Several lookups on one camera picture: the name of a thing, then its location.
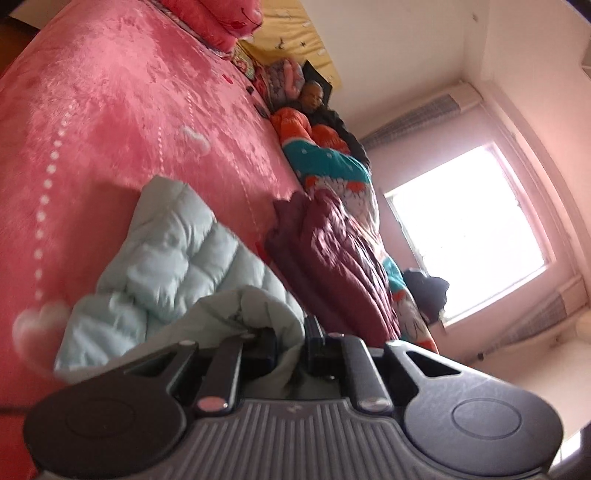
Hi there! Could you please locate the dark cloth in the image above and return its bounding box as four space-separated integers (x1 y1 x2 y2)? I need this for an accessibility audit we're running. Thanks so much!
402 268 451 326

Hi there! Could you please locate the light blue-grey down jacket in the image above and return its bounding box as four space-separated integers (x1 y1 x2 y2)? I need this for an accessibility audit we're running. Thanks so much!
54 175 308 398

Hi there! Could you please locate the yellow headboard cover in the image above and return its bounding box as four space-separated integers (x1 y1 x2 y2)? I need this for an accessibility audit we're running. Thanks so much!
240 0 342 86

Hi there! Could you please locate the pink plush blanket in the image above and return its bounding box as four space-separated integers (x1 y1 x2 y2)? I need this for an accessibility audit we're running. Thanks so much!
0 0 305 480

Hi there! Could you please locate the window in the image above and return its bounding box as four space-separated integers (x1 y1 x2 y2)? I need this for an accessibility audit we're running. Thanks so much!
385 143 561 326

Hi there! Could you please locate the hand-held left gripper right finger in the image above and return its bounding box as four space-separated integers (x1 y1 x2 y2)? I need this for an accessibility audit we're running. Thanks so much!
305 316 467 413

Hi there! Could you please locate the pink printed pillow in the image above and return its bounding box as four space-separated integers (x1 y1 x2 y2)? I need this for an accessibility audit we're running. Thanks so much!
159 0 264 54

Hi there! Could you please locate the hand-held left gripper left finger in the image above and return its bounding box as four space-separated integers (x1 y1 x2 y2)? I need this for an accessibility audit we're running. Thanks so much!
124 328 278 414

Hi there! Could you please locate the maroon quilted blanket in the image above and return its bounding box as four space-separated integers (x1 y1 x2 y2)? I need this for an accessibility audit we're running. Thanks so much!
264 190 402 347

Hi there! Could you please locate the grey patterned curtain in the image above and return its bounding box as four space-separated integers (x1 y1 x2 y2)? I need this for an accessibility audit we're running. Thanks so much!
485 288 571 352
360 92 462 148

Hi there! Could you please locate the floral pillow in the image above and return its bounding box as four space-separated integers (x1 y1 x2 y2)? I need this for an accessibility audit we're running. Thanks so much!
256 60 303 100

